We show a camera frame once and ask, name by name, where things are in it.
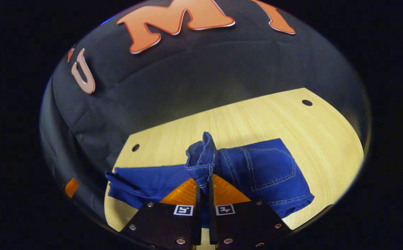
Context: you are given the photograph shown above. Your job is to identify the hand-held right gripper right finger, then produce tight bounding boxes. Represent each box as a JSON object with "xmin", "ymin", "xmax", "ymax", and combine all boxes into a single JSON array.
[{"xmin": 208, "ymin": 174, "xmax": 292, "ymax": 250}]

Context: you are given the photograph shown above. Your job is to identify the blue jeans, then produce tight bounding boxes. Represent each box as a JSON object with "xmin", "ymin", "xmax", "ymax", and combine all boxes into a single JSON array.
[{"xmin": 105, "ymin": 131, "xmax": 315, "ymax": 230}]

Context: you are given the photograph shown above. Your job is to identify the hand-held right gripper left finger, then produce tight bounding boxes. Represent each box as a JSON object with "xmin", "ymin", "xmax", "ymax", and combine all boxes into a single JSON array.
[{"xmin": 120, "ymin": 178, "xmax": 202, "ymax": 250}]

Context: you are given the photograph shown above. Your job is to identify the black backdrop cloth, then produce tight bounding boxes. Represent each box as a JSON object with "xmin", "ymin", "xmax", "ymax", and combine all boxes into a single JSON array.
[{"xmin": 39, "ymin": 0, "xmax": 327, "ymax": 223}]

